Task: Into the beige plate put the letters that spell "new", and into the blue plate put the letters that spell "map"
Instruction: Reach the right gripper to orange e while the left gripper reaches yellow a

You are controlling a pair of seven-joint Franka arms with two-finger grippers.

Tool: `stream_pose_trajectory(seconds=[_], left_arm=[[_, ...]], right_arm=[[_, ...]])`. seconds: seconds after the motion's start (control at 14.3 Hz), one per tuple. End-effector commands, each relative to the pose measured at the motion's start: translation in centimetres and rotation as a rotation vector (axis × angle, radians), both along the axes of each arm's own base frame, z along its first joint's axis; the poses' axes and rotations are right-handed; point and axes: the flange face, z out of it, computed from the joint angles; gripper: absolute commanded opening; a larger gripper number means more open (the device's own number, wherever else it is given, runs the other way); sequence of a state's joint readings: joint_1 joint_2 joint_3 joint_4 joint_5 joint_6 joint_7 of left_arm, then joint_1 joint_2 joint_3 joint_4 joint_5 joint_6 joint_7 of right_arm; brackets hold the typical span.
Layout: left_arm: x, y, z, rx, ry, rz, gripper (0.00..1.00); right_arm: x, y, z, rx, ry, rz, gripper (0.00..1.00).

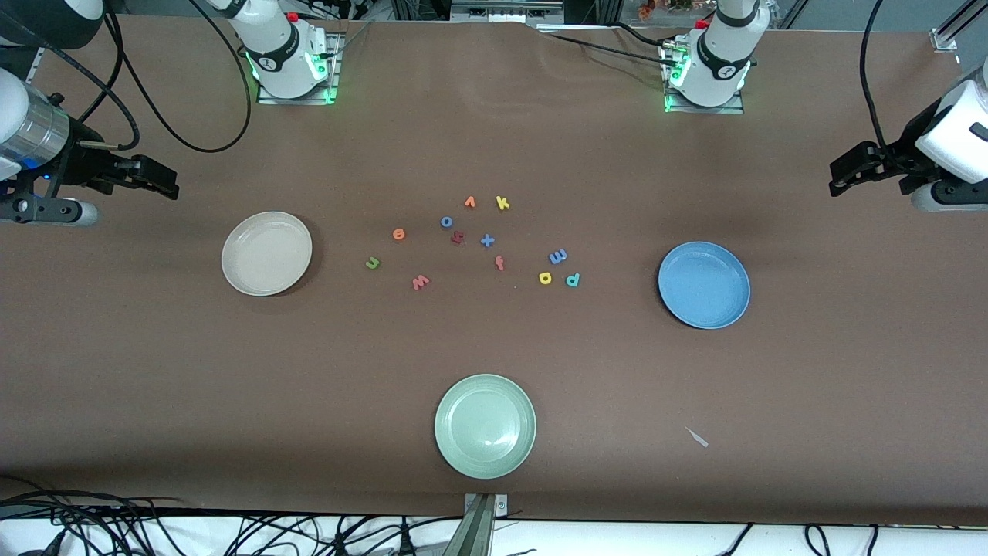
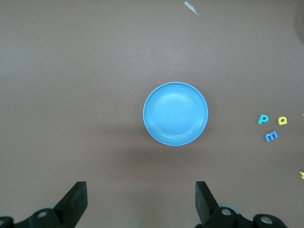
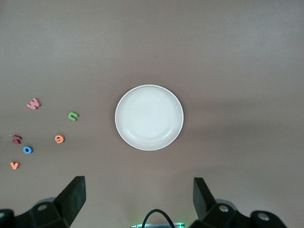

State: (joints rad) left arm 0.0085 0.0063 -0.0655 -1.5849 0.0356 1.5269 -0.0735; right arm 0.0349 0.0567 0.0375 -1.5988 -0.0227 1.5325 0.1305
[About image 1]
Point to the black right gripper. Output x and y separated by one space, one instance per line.
83 165

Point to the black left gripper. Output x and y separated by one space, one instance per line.
901 155

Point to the pink letter w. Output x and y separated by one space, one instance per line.
420 283

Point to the blue letter m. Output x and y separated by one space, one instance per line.
558 255

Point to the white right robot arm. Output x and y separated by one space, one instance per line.
285 54

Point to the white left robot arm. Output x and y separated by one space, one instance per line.
714 62

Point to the beige brown plate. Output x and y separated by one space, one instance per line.
266 253

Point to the blue plate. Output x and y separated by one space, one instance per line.
704 286

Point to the small grey paper scrap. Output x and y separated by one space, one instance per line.
697 437

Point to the brown paper table cover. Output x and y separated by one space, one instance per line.
494 347

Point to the grey equipment box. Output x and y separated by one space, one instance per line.
505 9

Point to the pale green plate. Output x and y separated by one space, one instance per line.
485 426

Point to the aluminium frame profile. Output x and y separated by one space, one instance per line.
953 31
36 66

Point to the metal table edge bracket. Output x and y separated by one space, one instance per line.
480 525

